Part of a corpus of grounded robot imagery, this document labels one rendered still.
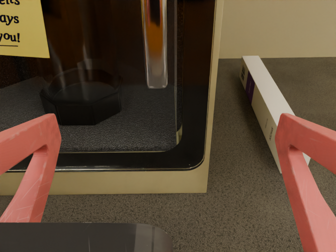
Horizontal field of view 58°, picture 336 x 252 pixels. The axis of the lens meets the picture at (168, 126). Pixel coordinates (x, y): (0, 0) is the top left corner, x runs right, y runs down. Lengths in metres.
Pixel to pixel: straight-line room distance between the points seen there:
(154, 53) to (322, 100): 0.44
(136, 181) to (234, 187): 0.12
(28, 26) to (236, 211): 0.28
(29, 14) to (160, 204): 0.24
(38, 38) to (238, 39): 0.54
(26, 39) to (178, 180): 0.22
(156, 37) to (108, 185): 0.22
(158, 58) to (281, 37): 0.58
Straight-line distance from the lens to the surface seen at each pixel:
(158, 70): 0.21
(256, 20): 0.74
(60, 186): 0.39
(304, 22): 0.78
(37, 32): 0.27
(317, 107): 0.58
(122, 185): 0.37
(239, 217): 0.36
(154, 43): 0.20
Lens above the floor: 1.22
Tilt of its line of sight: 36 degrees down
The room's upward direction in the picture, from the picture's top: 1 degrees counter-clockwise
